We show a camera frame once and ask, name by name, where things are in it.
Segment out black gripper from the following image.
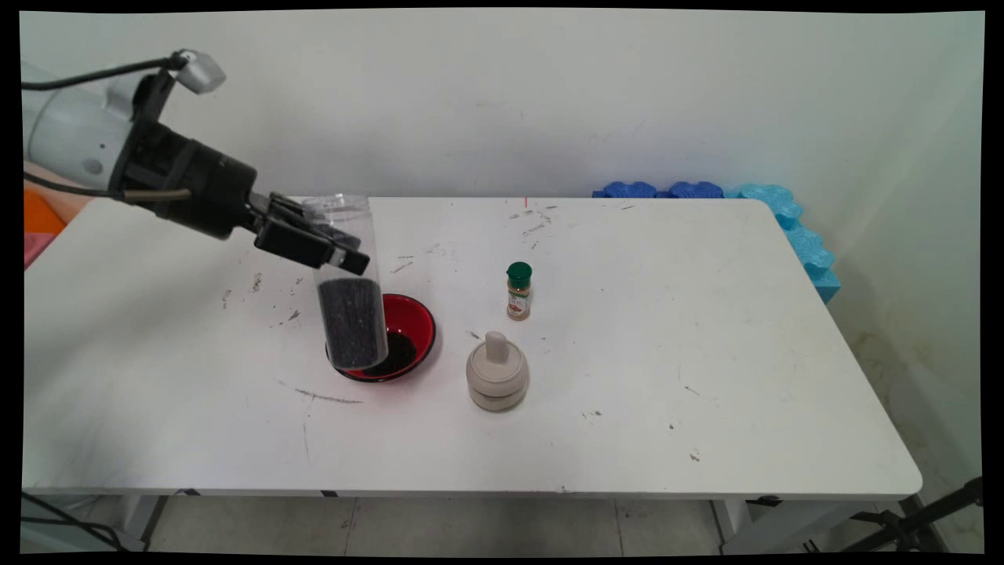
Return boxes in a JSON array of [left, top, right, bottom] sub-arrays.
[[110, 118, 371, 277]]

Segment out clear jar with black seeds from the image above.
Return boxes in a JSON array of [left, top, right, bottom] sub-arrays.
[[301, 194, 390, 371]]

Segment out red bowl with black rim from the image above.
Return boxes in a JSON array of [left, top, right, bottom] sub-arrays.
[[326, 293, 437, 384]]

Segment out spice bottle with green cap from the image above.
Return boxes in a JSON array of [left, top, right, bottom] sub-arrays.
[[505, 261, 533, 322]]

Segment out orange box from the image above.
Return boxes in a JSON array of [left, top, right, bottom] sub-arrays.
[[24, 188, 67, 235]]

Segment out beige lidded ceramic jar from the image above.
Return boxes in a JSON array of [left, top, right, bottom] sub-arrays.
[[466, 330, 529, 413]]

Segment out pink box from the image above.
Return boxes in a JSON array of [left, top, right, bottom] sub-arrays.
[[24, 233, 56, 269]]

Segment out dark metal table leg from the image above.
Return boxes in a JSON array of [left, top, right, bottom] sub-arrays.
[[140, 494, 172, 552]]

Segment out dark blue foam tile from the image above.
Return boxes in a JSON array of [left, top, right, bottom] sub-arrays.
[[661, 180, 725, 199], [592, 180, 661, 199]]

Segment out light blue foam tile stack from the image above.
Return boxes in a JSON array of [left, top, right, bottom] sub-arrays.
[[725, 183, 842, 304]]

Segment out black tripod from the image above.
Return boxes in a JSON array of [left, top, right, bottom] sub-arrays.
[[804, 476, 984, 554]]

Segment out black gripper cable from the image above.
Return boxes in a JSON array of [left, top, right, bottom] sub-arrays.
[[24, 171, 194, 202]]

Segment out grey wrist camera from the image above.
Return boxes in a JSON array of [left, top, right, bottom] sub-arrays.
[[174, 49, 227, 96]]

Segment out black camera cable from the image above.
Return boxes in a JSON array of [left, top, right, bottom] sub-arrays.
[[21, 53, 189, 92]]

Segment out thin black loose cable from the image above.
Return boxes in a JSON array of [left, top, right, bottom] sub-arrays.
[[22, 490, 126, 550]]

